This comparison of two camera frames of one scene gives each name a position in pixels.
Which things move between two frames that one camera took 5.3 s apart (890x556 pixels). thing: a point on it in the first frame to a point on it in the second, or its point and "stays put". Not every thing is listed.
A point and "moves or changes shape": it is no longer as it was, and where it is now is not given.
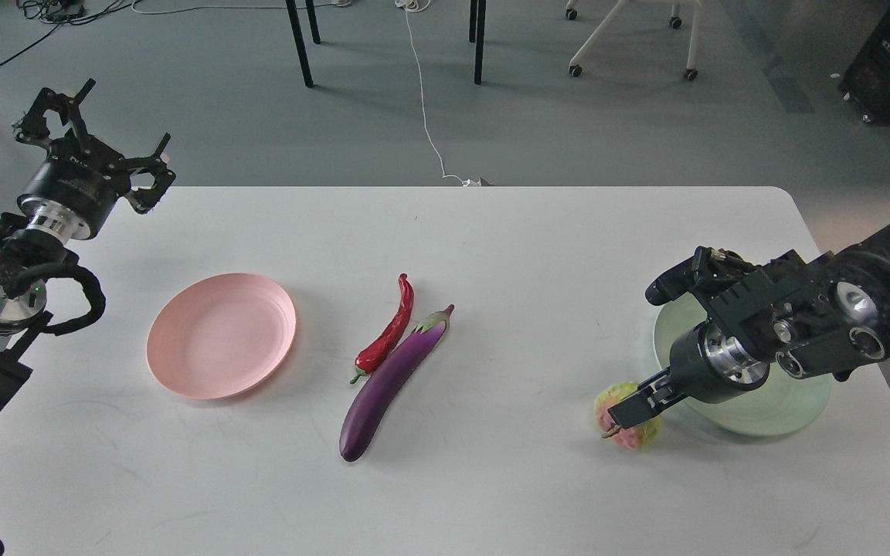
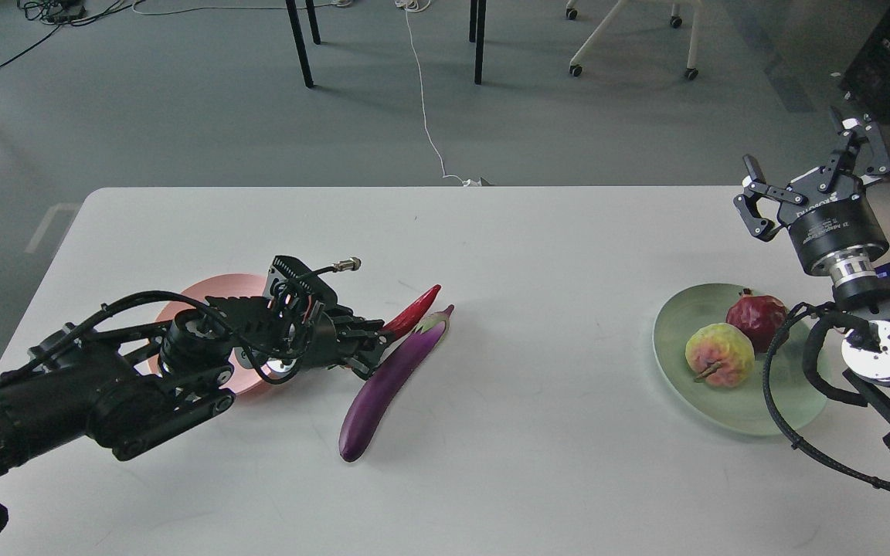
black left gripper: x=69 y=194 to x=317 y=330
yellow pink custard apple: x=634 y=437 moves or changes shape
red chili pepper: x=371 y=356 moves or changes shape
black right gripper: x=709 y=365 to x=831 y=211
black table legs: x=317 y=38 stays put
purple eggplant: x=388 y=380 stays put
